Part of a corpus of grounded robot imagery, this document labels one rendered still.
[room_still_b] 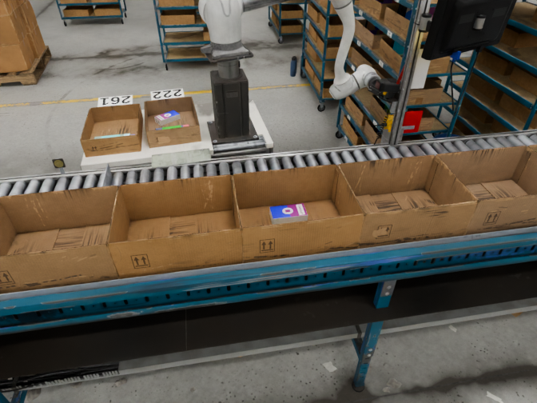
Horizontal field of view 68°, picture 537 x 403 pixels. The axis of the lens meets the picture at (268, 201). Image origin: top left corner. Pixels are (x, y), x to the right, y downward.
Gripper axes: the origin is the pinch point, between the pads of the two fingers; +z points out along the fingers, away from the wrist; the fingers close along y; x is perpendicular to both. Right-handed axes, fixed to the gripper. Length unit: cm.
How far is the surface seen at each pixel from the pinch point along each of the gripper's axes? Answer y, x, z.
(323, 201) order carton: -57, 6, 74
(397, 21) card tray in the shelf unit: 22, -25, -50
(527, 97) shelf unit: 114, 20, -28
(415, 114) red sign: 11.5, 5.1, 12.0
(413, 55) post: -0.5, -28.3, 17.0
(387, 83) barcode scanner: -8.4, -13.7, 12.9
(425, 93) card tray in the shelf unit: 40, 13, -30
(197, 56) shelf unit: -101, 81, -325
